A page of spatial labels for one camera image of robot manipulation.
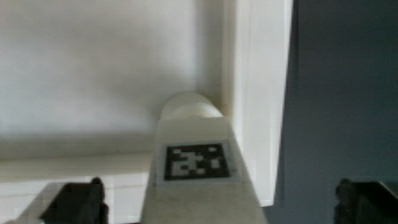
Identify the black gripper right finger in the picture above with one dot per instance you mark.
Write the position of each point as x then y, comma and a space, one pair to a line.
366, 203

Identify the white square table top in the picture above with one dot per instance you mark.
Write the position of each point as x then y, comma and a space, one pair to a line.
100, 56

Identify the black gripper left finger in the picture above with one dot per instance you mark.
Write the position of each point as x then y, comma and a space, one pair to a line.
78, 206

